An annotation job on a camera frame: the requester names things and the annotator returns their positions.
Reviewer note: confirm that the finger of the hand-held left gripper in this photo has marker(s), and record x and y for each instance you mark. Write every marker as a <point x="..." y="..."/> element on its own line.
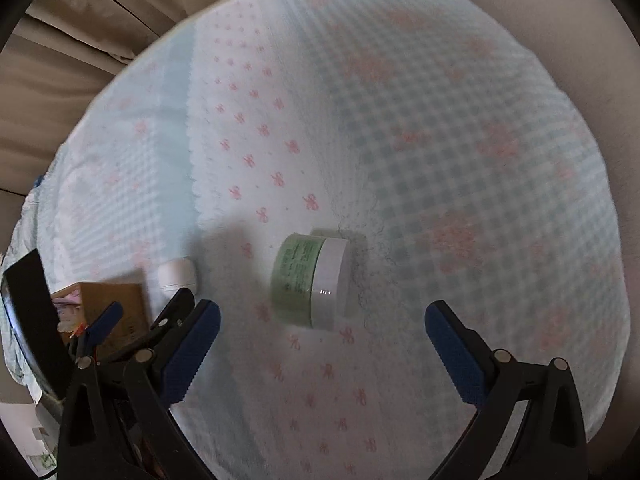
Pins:
<point x="106" y="319"/>
<point x="175" y="306"/>

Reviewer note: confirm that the brown cardboard box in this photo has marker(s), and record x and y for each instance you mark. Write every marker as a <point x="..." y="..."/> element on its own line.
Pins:
<point x="120" y="305"/>

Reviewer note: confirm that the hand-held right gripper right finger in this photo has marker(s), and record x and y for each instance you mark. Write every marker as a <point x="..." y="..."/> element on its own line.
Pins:
<point x="452" y="355"/>

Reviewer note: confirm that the checked light blue bedsheet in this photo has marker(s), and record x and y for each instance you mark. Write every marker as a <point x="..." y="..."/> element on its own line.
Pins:
<point x="400" y="160"/>

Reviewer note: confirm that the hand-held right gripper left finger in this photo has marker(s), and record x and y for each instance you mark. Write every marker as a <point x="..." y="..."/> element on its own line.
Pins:
<point x="192" y="355"/>

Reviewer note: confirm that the light green jar white lid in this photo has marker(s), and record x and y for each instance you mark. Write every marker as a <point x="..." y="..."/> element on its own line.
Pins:
<point x="300" y="275"/>

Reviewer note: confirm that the white earbuds case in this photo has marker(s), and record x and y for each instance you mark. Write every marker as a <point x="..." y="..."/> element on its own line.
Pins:
<point x="176" y="272"/>

